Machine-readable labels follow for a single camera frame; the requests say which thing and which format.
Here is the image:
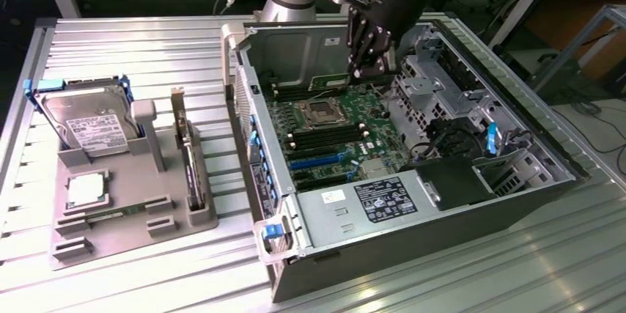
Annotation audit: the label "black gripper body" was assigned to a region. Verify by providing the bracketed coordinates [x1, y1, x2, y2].
[358, 0, 432, 42]

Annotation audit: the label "green RAM stick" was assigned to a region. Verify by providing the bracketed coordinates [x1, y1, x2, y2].
[310, 74, 351, 91]
[84, 207, 148, 221]

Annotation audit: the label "black RAM slot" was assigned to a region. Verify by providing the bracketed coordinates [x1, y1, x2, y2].
[272, 89, 344, 102]
[287, 127, 364, 141]
[291, 135, 368, 150]
[287, 123, 362, 137]
[271, 86, 343, 97]
[290, 131, 367, 145]

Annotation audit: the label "metal disk bay cage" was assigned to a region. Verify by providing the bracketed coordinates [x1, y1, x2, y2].
[394, 23, 495, 134]

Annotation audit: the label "CPU socket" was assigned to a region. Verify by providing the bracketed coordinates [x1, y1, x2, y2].
[291, 97, 350, 128]

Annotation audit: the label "green motherboard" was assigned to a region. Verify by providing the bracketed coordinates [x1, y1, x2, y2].
[266, 84, 408, 195]

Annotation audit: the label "black slanted stand pole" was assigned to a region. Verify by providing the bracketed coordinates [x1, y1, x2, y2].
[491, 0, 579, 56]

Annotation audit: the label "silver chipset heatsink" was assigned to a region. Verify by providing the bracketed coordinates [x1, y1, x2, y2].
[360, 161, 394, 179]

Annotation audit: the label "blue expansion slot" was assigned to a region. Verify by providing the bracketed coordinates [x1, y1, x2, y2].
[290, 159, 346, 172]

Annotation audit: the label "black expansion slot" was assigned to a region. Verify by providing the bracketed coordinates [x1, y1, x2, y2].
[292, 174, 350, 191]

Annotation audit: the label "blue card retention clips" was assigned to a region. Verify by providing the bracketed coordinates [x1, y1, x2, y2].
[247, 114, 280, 202]

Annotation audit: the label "black plastic air shroud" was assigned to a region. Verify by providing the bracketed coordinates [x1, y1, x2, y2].
[418, 155, 497, 212]

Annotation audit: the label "grey power supply unit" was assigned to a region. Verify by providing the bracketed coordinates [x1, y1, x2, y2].
[295, 172, 444, 248]

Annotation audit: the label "graphics card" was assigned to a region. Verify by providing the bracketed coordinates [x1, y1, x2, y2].
[171, 86, 207, 212]

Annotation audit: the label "open black PC case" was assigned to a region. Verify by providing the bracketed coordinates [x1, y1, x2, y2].
[222, 19, 591, 305]

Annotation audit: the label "blue case latch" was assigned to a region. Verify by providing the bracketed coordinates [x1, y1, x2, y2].
[262, 222, 286, 241]

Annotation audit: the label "silver hard disk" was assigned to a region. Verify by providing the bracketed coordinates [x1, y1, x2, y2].
[41, 86, 133, 155]

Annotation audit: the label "blue disk caddy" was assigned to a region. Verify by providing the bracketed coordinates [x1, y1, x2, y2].
[21, 74, 137, 152]

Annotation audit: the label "silver CPU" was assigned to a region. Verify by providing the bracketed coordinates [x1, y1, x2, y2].
[65, 174, 108, 207]

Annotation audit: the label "grey parts rack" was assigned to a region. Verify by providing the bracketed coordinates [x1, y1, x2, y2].
[47, 99, 220, 272]

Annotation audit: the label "black wire bundle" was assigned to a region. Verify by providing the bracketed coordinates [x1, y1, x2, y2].
[408, 117, 490, 167]

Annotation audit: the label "blue disk wire connector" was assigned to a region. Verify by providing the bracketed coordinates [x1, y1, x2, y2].
[485, 122, 501, 156]

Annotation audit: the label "aluminium profile frame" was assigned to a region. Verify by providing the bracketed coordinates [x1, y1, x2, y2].
[531, 3, 626, 155]

